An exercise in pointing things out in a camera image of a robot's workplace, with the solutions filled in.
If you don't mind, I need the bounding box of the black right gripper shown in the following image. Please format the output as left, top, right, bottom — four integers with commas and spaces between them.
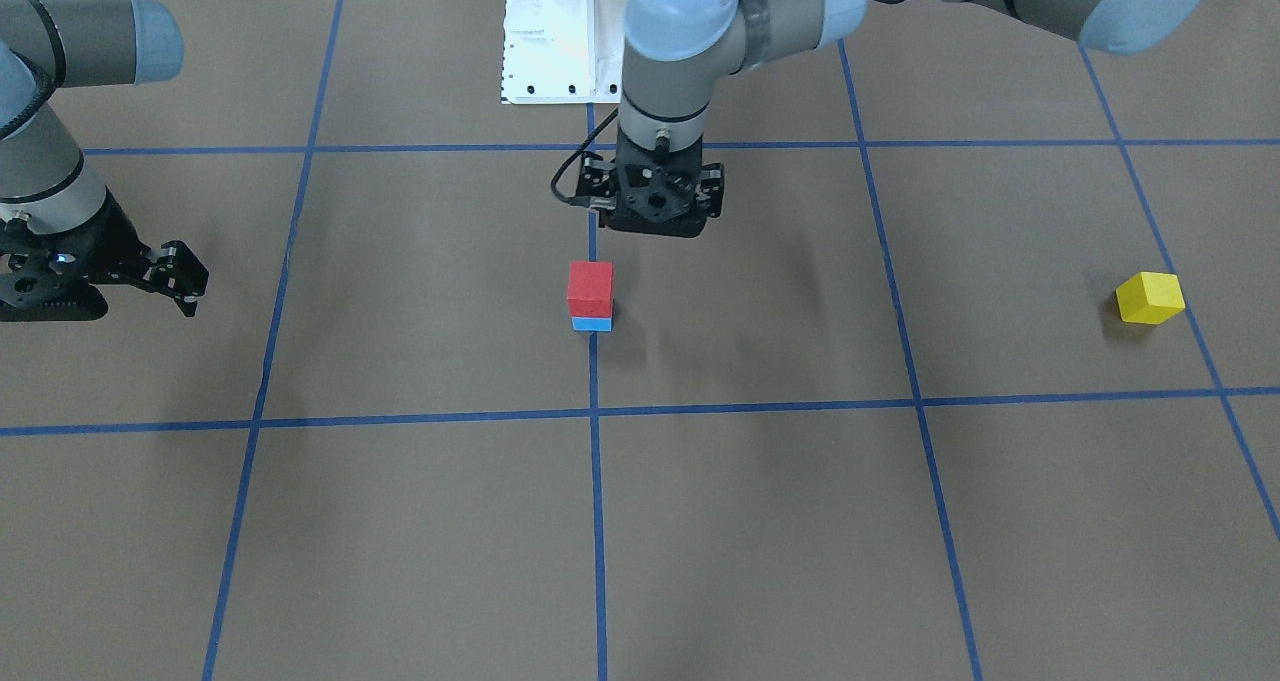
20, 195, 210, 317

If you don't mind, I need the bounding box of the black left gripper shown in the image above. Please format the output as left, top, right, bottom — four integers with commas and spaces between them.
582, 131, 724, 219

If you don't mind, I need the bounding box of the red wooden block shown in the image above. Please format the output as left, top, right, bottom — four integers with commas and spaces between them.
564, 260, 614, 317

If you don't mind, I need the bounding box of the blue wooden block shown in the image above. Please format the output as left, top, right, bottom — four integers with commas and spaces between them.
570, 316, 614, 333

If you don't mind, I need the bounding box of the yellow wooden block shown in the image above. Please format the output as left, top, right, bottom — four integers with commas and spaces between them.
1114, 271, 1187, 325

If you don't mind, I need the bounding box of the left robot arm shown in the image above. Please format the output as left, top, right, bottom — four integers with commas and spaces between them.
563, 0, 1202, 236

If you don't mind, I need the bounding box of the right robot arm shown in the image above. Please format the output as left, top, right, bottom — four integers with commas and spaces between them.
1, 0, 209, 324

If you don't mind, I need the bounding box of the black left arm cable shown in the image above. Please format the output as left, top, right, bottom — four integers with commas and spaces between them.
550, 131, 621, 207

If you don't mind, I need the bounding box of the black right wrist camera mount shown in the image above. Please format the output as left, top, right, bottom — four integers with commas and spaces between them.
1, 219, 108, 324

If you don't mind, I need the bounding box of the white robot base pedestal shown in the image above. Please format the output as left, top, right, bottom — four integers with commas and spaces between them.
500, 0, 626, 104

